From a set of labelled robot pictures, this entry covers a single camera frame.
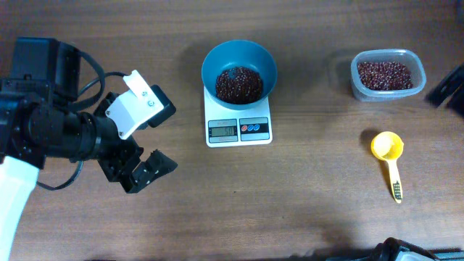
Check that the clear plastic container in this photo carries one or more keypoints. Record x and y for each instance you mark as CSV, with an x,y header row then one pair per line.
x,y
406,57

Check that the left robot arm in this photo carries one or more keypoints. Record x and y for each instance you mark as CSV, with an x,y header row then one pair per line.
x,y
44,114

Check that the teal plastic bowl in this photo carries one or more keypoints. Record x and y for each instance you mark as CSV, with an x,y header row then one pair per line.
x,y
239,53

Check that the white digital kitchen scale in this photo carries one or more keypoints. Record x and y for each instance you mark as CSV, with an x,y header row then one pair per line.
x,y
226,127

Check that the yellow plastic measuring scoop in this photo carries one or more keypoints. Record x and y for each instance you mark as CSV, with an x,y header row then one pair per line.
x,y
388,147

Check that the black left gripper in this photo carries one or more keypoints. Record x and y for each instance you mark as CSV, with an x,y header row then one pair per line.
x,y
167,170

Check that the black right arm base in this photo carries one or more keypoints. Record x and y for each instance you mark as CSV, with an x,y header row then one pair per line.
x,y
398,250

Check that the red beans in bowl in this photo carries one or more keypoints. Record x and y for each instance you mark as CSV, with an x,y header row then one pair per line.
x,y
239,85

